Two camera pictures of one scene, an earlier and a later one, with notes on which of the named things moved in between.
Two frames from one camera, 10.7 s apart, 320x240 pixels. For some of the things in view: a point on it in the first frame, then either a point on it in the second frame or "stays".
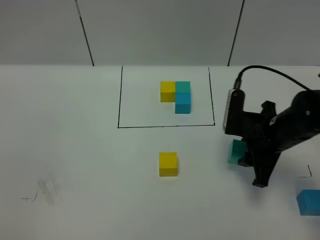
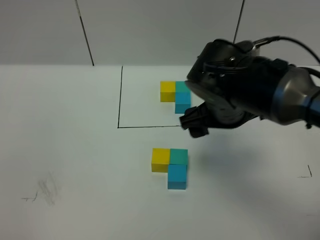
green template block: x=182 y=86 stays
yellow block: x=168 y=164 → x=160 y=159
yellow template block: x=167 y=91 stays
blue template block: x=182 y=102 stays
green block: x=236 y=151 → x=178 y=156
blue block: x=308 y=201 → x=177 y=176
